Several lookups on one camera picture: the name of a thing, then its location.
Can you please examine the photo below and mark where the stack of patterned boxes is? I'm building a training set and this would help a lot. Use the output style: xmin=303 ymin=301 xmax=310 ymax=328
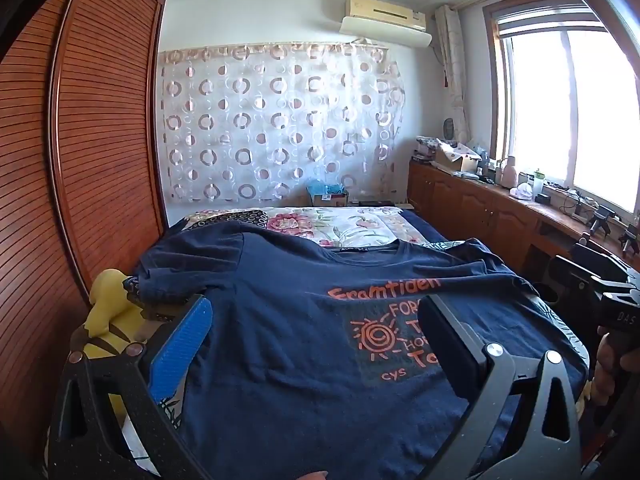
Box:
xmin=414 ymin=136 xmax=443 ymax=164

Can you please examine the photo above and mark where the blue plastic bag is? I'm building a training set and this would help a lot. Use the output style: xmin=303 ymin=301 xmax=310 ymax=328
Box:
xmin=306 ymin=178 xmax=346 ymax=196

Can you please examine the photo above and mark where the long wooden cabinet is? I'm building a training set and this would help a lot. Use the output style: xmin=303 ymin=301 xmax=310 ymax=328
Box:
xmin=407 ymin=157 xmax=640 ymax=306

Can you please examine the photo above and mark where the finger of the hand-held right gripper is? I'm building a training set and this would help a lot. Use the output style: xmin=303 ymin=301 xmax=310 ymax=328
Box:
xmin=548 ymin=254 xmax=624 ymax=307

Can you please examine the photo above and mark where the person's right hand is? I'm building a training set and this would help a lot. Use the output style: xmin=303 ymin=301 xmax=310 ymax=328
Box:
xmin=592 ymin=327 xmax=632 ymax=406

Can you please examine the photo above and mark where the dark medallion-patterned folded quilt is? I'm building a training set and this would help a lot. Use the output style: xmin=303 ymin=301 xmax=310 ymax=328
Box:
xmin=182 ymin=208 xmax=273 ymax=233

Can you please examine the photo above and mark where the sheer circle-patterned curtain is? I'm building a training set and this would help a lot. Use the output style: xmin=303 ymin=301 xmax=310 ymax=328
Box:
xmin=157 ymin=40 xmax=406 ymax=206

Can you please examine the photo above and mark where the navy printed t-shirt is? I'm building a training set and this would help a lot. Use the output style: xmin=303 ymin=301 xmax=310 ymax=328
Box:
xmin=132 ymin=222 xmax=591 ymax=480

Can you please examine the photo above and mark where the pale pink kettle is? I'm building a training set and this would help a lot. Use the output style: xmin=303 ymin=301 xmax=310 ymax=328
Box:
xmin=501 ymin=154 xmax=521 ymax=190

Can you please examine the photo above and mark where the yellow plush toy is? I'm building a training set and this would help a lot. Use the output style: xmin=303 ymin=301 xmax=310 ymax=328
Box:
xmin=82 ymin=269 xmax=151 ymax=431

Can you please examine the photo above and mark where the beige wall air conditioner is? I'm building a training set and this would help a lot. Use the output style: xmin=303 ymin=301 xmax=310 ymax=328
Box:
xmin=344 ymin=0 xmax=427 ymax=31

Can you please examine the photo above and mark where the open cardboard box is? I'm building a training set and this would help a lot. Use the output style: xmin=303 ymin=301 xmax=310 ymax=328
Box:
xmin=434 ymin=141 xmax=483 ymax=174

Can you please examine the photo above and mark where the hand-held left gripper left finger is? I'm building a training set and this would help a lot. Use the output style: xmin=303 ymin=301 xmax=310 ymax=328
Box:
xmin=47 ymin=294 xmax=216 ymax=480

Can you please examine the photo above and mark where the floral bed quilt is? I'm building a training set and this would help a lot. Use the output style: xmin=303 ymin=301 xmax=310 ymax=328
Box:
xmin=185 ymin=205 xmax=451 ymax=252

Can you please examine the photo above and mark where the black tripod clamp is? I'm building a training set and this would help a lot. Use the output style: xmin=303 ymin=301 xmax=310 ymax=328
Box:
xmin=585 ymin=206 xmax=616 ymax=237
xmin=619 ymin=227 xmax=640 ymax=257

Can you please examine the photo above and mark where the white patterned window curtain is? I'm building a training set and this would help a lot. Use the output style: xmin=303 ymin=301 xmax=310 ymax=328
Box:
xmin=434 ymin=5 xmax=473 ymax=146

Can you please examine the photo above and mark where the wooden framed window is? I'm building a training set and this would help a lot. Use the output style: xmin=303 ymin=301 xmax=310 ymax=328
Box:
xmin=482 ymin=0 xmax=640 ymax=221

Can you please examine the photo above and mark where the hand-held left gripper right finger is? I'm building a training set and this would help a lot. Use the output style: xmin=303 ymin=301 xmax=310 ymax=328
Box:
xmin=417 ymin=294 xmax=583 ymax=480

